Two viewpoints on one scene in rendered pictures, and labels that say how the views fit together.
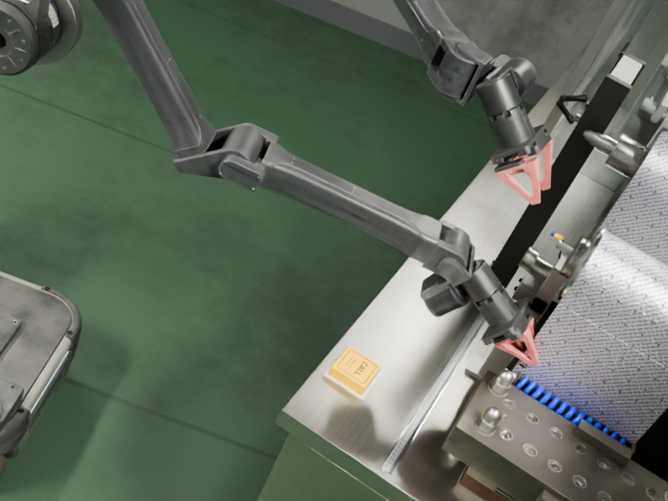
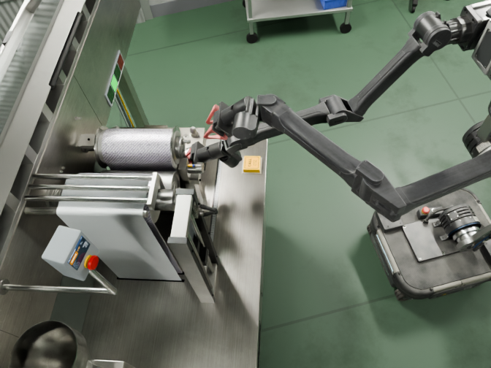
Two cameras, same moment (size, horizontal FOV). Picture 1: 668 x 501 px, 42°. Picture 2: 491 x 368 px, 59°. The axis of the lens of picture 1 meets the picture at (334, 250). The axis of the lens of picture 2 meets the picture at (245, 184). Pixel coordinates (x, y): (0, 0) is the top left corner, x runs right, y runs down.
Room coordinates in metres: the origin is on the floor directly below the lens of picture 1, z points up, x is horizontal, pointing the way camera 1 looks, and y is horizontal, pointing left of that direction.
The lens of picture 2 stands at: (2.13, -0.21, 2.43)
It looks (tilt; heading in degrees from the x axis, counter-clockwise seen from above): 59 degrees down; 177
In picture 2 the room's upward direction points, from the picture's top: 8 degrees counter-clockwise
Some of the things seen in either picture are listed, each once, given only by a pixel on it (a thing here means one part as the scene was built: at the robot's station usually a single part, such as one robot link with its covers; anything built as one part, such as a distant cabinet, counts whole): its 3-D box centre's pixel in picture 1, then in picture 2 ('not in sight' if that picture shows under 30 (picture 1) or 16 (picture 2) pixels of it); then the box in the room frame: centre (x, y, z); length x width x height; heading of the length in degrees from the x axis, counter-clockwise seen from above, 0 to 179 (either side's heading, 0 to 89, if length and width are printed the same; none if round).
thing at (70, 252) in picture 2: not in sight; (75, 254); (1.76, -0.54, 1.66); 0.07 x 0.07 x 0.10; 64
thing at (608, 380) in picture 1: (594, 378); not in sight; (1.14, -0.48, 1.11); 0.23 x 0.01 x 0.18; 77
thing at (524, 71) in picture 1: (489, 77); (254, 119); (1.32, -0.12, 1.44); 0.12 x 0.12 x 0.09; 74
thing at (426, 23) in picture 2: not in sight; (435, 29); (1.11, 0.50, 1.47); 0.10 x 0.05 x 0.09; 94
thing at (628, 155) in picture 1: (628, 157); (164, 199); (1.48, -0.42, 1.33); 0.06 x 0.06 x 0.06; 77
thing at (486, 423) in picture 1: (490, 417); (193, 131); (1.01, -0.33, 1.05); 0.04 x 0.04 x 0.04
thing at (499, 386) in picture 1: (503, 380); not in sight; (1.10, -0.35, 1.05); 0.04 x 0.04 x 0.04
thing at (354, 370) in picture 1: (355, 370); (251, 163); (1.12, -0.12, 0.91); 0.07 x 0.07 x 0.02; 77
